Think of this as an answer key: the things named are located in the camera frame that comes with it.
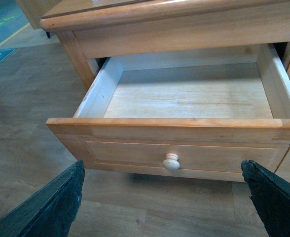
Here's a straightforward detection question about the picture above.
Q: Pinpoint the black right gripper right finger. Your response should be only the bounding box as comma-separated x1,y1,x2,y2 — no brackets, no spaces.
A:
241,160,290,237

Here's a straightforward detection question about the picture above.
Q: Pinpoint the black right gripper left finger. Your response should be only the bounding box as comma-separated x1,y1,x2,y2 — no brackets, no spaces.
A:
0,160,85,237

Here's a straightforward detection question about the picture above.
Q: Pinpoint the wooden drawer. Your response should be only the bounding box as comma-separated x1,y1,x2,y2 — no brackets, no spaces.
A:
46,44,290,182

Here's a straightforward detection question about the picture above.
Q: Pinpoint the green floor sticker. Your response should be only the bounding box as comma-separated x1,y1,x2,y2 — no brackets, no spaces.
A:
0,13,21,28

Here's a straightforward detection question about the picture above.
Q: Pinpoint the large wooden cabinet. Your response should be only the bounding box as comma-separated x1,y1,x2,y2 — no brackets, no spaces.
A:
16,0,61,30

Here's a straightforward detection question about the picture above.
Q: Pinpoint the wooden nightstand frame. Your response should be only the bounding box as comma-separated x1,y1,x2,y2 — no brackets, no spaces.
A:
40,0,290,88

